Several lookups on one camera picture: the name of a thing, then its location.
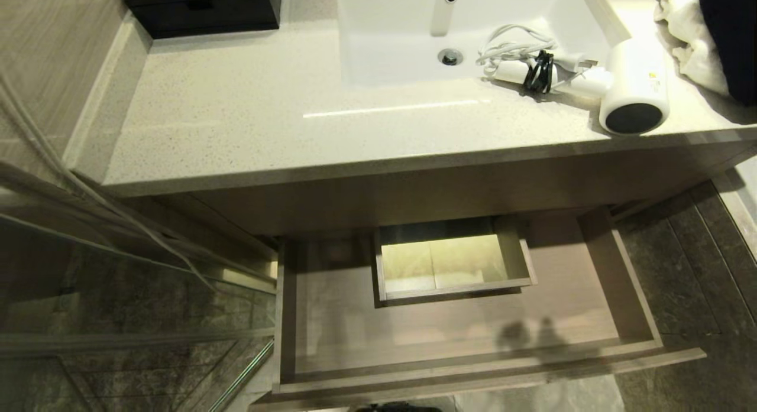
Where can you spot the small inner wooden drawer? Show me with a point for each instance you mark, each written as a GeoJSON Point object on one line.
{"type": "Point", "coordinates": [449, 264]}

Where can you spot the large wooden drawer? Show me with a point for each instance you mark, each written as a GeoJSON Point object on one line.
{"type": "Point", "coordinates": [461, 341]}

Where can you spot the white hair dryer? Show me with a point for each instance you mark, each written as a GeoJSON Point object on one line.
{"type": "Point", "coordinates": [634, 93]}

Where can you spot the wooden vanity cabinet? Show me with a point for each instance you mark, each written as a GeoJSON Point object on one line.
{"type": "Point", "coordinates": [414, 190]}

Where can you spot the white sink basin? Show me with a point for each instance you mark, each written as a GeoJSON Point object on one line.
{"type": "Point", "coordinates": [402, 45]}

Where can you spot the metal sink drain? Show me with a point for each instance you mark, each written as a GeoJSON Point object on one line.
{"type": "Point", "coordinates": [450, 57]}

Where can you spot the white faucet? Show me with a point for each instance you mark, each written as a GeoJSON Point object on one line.
{"type": "Point", "coordinates": [442, 10]}

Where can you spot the black storage box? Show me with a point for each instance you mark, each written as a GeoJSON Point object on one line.
{"type": "Point", "coordinates": [207, 10]}

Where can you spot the glass shower panel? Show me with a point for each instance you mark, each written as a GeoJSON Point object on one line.
{"type": "Point", "coordinates": [118, 317]}

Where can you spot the white towel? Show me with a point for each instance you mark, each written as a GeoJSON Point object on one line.
{"type": "Point", "coordinates": [692, 39]}

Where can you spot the dark cloth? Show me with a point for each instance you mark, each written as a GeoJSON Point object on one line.
{"type": "Point", "coordinates": [728, 39]}

